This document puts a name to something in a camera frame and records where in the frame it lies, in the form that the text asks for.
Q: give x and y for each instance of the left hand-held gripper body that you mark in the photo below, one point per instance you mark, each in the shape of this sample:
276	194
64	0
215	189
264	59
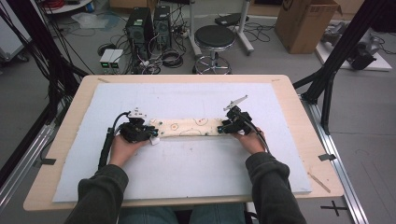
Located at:
135	132

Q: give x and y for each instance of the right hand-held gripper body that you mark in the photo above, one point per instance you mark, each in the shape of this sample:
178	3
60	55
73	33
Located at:
239	123

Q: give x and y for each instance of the cream towel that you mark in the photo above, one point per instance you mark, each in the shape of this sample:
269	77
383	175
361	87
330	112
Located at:
186	127

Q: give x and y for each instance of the person's left hand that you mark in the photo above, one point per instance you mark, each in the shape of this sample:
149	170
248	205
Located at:
123	152

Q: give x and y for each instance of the person's right hand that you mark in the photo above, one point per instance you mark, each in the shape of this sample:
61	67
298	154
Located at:
253	143

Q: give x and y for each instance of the white foam board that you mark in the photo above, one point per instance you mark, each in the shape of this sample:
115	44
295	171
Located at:
193	168

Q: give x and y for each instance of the white power supply box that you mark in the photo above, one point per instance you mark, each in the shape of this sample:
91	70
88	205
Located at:
116	58
106	57

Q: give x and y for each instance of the person's left leg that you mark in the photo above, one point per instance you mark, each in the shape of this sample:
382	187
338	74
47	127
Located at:
144	217

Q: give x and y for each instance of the person's leg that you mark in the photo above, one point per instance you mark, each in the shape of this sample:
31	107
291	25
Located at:
144	217
218	215

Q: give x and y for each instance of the person's right leg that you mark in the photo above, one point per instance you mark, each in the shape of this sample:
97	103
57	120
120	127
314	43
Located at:
218	215

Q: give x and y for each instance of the black round stool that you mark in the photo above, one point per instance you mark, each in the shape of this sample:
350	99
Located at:
214	36

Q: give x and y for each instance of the white stand leg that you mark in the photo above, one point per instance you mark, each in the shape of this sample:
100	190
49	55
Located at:
193	31
244	28

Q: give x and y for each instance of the large black computer tower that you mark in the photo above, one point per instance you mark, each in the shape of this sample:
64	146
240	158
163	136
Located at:
138	31

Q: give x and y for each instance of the beige tape strip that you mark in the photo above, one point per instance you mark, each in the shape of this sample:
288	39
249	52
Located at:
319	182

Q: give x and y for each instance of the slim black computer tower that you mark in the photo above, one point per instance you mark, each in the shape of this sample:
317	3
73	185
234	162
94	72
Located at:
162	28

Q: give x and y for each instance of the flat black case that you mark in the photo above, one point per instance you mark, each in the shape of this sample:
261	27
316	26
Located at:
230	19

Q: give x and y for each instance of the brown cardboard box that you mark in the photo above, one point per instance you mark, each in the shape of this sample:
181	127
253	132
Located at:
302	31

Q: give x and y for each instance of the clear plastic bag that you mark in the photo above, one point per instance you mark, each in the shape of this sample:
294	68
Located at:
90	20

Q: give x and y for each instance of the black tape cross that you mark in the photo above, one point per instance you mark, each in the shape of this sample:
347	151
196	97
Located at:
334	207

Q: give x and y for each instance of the black device on platform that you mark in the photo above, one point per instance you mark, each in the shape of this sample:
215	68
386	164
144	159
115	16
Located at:
361	57

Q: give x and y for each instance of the white round table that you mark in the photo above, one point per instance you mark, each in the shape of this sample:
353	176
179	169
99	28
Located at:
68	6

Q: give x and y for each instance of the white floor platform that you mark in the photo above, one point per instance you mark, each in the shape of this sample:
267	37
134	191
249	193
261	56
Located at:
381	63

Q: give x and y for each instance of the white panel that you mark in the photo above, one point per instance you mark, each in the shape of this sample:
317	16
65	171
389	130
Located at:
11	34

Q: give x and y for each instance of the aluminium rail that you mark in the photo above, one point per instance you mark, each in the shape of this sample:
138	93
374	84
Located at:
28	155
336	168

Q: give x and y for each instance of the black metal frame post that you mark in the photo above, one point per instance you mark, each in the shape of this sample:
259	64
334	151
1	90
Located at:
342	46

